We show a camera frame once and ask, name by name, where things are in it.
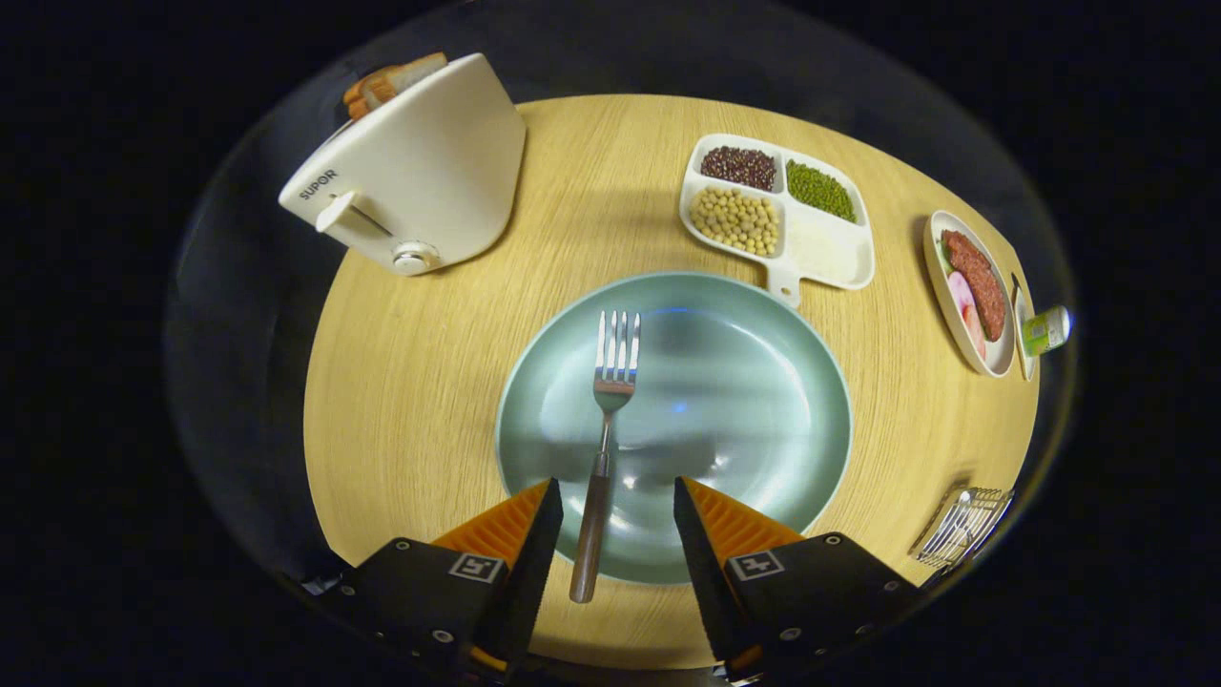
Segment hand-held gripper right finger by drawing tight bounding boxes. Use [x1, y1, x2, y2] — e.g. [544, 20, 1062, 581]
[673, 475, 926, 680]

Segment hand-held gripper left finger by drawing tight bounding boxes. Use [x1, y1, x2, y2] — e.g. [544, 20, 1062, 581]
[305, 477, 566, 680]

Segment metal fork with dark handle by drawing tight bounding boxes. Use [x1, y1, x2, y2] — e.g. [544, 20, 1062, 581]
[569, 309, 642, 605]

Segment light blue plate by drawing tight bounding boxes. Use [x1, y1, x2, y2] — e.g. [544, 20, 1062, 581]
[494, 272, 854, 586]

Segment white divided tray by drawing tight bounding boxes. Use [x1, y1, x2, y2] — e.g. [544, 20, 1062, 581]
[678, 133, 877, 310]

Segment pile of yellow soybeans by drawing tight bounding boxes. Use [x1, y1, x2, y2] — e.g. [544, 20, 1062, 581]
[689, 185, 782, 258]

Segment white plate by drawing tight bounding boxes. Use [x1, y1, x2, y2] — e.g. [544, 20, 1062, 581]
[921, 210, 1018, 379]

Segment small white saucer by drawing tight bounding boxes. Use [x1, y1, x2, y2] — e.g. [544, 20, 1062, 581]
[1009, 272, 1039, 383]

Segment pale pink ham slice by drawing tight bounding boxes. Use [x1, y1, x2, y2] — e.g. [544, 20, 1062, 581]
[947, 270, 983, 335]

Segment brown meat steak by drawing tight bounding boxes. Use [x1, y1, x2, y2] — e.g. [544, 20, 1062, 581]
[941, 229, 1008, 343]

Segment pile of green beans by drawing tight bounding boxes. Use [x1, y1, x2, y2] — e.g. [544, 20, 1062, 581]
[785, 159, 858, 224]

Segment pile of dark red beans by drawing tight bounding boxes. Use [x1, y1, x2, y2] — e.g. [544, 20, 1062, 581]
[699, 145, 778, 193]

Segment silver bottle with green label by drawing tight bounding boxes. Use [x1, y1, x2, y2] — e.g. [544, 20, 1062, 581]
[1021, 304, 1073, 358]

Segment white toaster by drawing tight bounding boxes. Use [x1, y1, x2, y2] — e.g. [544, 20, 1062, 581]
[278, 52, 528, 278]

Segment toast bread slices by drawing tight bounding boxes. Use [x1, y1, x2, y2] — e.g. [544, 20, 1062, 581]
[342, 52, 449, 122]

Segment metal wire basket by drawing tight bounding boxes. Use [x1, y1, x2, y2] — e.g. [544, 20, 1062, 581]
[908, 485, 1016, 572]

